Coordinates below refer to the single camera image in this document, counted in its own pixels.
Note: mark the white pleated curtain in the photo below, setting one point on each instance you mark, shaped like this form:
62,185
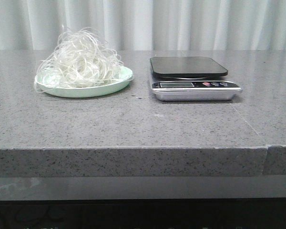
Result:
147,24

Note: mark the white vermicelli noodle bundle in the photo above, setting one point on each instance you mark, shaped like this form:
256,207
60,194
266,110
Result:
81,59

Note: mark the black silver kitchen scale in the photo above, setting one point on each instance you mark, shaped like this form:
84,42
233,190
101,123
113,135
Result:
190,79

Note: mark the light green round plate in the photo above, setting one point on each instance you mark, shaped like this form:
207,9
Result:
117,84

